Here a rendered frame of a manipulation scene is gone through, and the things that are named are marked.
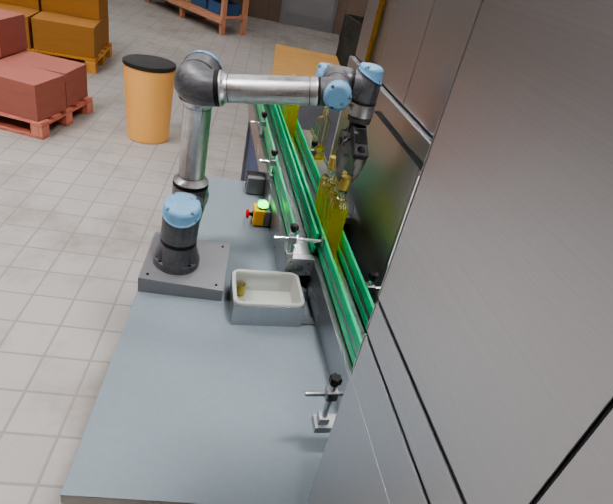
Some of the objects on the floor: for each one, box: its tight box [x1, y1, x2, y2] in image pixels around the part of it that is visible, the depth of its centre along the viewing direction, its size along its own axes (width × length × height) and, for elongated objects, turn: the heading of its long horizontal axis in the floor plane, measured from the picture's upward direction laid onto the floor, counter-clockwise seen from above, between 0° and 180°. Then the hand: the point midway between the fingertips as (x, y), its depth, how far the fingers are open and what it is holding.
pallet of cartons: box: [0, 2, 93, 140], centre depth 414 cm, size 128×102×72 cm
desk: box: [272, 44, 340, 161], centre depth 503 cm, size 67×131×70 cm, turn 165°
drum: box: [122, 54, 176, 144], centre depth 426 cm, size 42×41×65 cm
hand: (346, 178), depth 162 cm, fingers closed on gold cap, 3 cm apart
